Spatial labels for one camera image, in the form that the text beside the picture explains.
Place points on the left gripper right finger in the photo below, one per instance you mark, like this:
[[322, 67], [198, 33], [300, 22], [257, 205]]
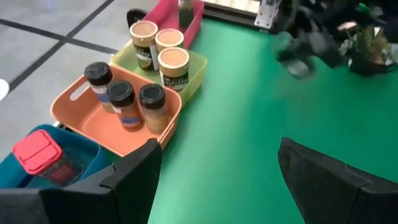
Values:
[[326, 193]]

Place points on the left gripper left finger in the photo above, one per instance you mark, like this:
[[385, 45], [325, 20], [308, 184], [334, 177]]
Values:
[[130, 186]]

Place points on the tan spice jar black lid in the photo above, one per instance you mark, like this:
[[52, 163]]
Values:
[[152, 96]]

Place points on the red spice jar black lid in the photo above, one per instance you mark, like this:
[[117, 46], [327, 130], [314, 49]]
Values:
[[121, 93]]

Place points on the smoked paprika tin red lid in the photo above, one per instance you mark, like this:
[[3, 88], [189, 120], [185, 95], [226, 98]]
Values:
[[37, 152]]

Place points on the pale spice jar black lid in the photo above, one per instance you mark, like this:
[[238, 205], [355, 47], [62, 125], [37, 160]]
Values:
[[99, 74]]

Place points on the green herb glass jar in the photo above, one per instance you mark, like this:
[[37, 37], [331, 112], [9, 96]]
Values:
[[186, 15]]

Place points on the cardboard tube spice can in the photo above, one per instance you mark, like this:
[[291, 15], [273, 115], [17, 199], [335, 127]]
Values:
[[173, 59], [143, 31], [169, 37]]

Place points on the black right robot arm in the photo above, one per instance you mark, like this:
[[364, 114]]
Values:
[[326, 9]]

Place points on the blue plastic bin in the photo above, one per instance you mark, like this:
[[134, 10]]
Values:
[[90, 155]]

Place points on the orange plastic bin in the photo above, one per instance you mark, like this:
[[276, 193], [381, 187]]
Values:
[[99, 130]]

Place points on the green table mat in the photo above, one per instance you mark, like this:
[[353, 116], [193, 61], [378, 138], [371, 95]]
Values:
[[248, 124]]

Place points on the yellow plastic bin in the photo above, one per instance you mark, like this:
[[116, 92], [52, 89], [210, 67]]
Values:
[[196, 71]]

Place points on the pink plastic bin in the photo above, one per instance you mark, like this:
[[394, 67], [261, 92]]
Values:
[[168, 15]]

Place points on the grey tower fan white base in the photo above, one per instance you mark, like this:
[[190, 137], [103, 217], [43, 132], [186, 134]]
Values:
[[3, 90]]

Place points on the silver corner bracket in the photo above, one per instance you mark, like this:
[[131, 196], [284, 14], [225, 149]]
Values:
[[265, 15]]

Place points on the black aluminium table frame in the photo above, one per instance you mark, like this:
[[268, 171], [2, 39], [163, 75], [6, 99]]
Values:
[[230, 18]]

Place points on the small black mount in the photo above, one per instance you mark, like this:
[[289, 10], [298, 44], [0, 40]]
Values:
[[135, 17]]

